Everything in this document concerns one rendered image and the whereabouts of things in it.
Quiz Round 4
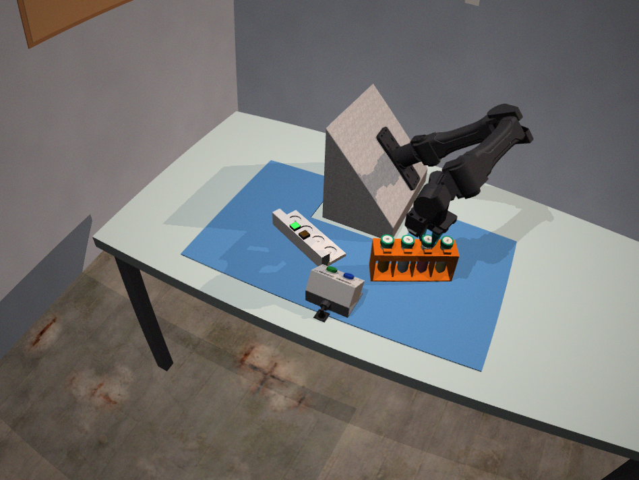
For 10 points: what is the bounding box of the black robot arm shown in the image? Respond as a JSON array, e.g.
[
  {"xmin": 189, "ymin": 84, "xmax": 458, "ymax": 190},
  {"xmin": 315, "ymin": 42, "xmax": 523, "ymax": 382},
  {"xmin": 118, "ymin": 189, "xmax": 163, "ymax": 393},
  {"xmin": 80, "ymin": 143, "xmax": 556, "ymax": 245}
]
[{"xmin": 376, "ymin": 104, "xmax": 534, "ymax": 238}]

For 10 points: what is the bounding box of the white cap tray with round nests and two lamps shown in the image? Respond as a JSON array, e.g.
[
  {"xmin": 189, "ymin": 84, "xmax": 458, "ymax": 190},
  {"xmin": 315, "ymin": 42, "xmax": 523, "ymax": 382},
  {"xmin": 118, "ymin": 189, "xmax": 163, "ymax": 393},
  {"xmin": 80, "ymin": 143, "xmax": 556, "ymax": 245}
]
[{"xmin": 272, "ymin": 209, "xmax": 346, "ymax": 266}]

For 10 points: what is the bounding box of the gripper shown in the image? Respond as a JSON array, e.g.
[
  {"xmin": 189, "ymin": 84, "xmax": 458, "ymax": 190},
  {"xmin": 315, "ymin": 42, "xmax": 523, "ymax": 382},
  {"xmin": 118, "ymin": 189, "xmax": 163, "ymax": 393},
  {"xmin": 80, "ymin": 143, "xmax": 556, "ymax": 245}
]
[{"xmin": 419, "ymin": 211, "xmax": 458, "ymax": 248}]

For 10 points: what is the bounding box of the blue bench mat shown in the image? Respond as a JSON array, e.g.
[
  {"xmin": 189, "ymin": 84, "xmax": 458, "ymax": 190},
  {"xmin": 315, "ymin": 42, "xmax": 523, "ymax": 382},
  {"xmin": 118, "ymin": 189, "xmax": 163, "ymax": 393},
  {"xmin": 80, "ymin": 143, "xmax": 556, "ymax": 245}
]
[{"xmin": 181, "ymin": 160, "xmax": 517, "ymax": 372}]

